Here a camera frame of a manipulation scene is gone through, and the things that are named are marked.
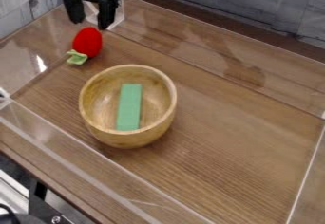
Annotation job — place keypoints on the red plush strawberry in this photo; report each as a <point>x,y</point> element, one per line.
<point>86,47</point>

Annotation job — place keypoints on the green rectangular block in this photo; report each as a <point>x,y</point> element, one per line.
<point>128,107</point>

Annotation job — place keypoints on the wooden bowl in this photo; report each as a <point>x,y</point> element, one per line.
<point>99,98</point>

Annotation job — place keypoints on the black metal table leg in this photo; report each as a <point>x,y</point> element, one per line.
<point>49,208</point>

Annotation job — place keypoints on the clear acrylic corner bracket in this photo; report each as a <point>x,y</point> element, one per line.
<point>92,14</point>

